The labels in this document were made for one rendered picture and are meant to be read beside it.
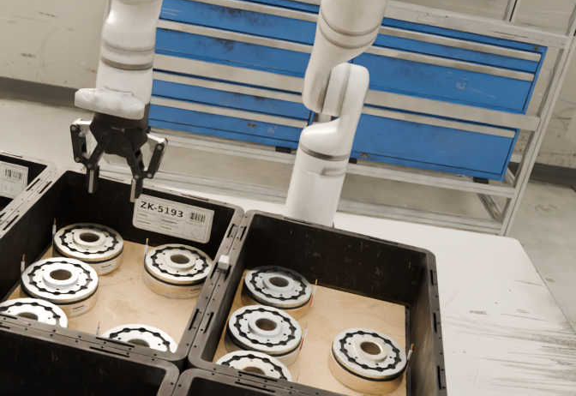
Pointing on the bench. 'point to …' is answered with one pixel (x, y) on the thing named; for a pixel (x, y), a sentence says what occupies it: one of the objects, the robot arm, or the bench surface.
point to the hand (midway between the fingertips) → (114, 186)
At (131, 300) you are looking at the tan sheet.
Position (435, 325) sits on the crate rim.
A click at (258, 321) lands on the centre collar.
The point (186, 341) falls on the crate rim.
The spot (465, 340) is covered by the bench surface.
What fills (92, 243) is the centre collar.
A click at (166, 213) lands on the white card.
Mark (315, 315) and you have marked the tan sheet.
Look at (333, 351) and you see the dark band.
